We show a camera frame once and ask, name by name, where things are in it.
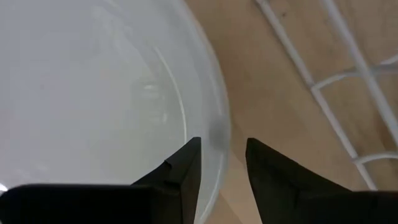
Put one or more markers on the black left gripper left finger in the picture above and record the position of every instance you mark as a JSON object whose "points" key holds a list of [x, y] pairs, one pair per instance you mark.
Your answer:
{"points": [[124, 205]]}

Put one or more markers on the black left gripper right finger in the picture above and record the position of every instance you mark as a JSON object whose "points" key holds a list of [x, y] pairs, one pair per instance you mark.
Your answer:
{"points": [[295, 199]]}

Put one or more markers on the white plate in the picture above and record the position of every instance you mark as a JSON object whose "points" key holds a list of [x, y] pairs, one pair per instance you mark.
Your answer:
{"points": [[93, 93]]}

